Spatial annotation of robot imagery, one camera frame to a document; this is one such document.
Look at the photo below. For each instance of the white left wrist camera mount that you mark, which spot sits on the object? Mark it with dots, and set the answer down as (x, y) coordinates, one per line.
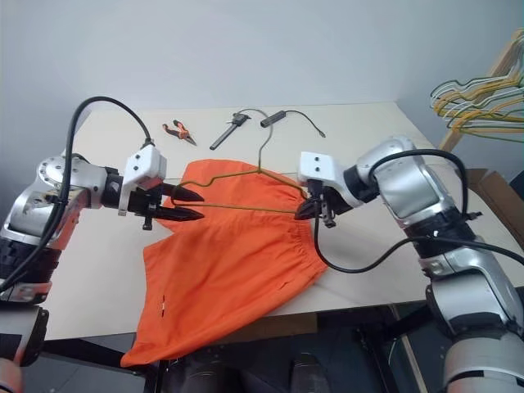
(145, 163)

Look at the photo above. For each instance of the dark rounded shape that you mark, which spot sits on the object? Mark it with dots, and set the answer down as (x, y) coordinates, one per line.
(204, 374)
(311, 374)

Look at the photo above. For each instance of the brown cardboard box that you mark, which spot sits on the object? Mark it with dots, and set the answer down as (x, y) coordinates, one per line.
(497, 196)

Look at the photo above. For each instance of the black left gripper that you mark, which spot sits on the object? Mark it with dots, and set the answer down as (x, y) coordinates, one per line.
(143, 202)

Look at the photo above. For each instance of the orange shorts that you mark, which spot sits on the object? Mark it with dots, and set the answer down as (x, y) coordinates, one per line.
(229, 266)

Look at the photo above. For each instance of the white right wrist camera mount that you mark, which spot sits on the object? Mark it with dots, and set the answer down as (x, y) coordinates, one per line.
(317, 165)

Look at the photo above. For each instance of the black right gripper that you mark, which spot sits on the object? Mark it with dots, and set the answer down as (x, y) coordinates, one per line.
(331, 204)

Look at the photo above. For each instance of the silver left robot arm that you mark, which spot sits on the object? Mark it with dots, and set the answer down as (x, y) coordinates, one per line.
(78, 180)

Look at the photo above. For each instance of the wooden hanger rack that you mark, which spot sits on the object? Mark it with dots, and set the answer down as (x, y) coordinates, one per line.
(501, 57)

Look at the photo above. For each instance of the black caliper tool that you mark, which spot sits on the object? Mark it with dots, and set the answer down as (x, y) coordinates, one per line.
(229, 129)

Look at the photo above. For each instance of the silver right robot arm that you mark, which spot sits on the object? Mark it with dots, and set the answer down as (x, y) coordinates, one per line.
(413, 184)

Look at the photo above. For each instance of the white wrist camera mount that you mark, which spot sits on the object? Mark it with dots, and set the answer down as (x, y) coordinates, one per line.
(145, 163)
(317, 165)

